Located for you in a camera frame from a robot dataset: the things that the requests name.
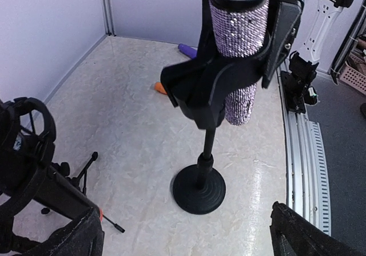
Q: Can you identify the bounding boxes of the aluminium front rail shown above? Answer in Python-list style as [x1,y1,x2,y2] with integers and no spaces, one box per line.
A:
[278,77,332,235]

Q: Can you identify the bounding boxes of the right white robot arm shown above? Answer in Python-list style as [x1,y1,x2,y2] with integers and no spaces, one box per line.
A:
[289,0,354,86]

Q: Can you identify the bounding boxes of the black microphone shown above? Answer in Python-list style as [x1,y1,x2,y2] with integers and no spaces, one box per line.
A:
[1,115,56,193]

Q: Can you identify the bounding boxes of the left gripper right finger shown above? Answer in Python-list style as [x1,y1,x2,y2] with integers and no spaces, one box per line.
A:
[270,201,362,255]

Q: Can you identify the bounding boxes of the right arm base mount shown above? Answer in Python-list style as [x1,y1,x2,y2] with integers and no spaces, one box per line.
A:
[280,51,319,114]

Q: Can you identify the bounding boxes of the glitter silver microphone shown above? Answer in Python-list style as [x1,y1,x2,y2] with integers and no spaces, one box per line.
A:
[204,0,270,126]

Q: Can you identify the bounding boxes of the orange microphone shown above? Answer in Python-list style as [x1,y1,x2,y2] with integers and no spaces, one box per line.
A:
[154,82,167,95]

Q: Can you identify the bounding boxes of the glitter mic round stand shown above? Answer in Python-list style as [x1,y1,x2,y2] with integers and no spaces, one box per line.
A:
[160,0,269,215]

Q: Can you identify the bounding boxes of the beige perforated storage basket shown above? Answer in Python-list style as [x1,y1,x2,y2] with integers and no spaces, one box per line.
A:
[339,53,365,95]

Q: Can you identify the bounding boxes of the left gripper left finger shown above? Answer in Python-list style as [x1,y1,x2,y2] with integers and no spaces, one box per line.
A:
[22,208,104,256]

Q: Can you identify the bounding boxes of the purple microphone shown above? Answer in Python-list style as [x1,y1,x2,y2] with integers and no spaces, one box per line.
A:
[178,43,197,59]

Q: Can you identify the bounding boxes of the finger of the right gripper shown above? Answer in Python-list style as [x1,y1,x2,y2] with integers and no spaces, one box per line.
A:
[261,0,304,89]

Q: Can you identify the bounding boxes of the black tripod mic stand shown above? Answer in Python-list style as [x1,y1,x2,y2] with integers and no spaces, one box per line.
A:
[0,97,126,234]

